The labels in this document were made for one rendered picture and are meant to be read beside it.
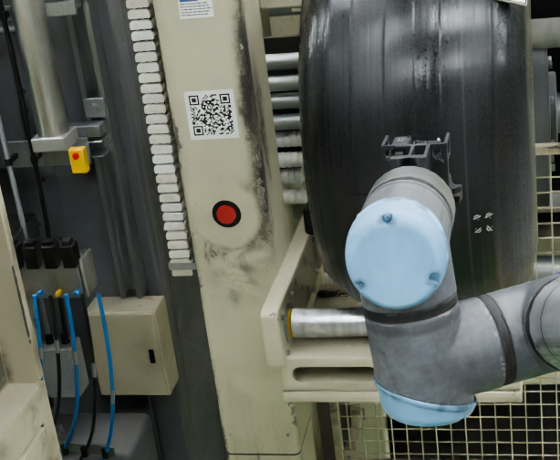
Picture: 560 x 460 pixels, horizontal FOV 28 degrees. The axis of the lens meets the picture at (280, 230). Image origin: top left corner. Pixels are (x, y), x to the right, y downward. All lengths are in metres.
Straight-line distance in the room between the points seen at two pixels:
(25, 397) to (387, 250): 0.80
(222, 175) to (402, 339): 0.73
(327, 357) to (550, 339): 0.72
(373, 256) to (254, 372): 0.88
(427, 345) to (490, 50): 0.51
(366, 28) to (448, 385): 0.56
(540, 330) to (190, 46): 0.80
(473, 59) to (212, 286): 0.60
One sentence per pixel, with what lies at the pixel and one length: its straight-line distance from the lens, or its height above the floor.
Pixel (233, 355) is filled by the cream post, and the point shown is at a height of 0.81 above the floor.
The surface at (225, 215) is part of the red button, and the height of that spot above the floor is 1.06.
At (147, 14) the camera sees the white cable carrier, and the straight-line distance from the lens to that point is 1.69.
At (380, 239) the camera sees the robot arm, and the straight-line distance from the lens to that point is 1.01.
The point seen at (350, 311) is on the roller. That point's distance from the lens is 1.72.
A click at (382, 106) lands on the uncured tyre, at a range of 1.45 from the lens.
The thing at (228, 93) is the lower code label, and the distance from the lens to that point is 1.68.
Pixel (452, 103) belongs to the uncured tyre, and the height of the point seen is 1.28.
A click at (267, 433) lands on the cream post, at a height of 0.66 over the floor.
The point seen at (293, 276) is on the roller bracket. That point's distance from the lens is 1.79.
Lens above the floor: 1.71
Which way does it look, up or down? 23 degrees down
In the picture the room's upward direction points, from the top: 7 degrees counter-clockwise
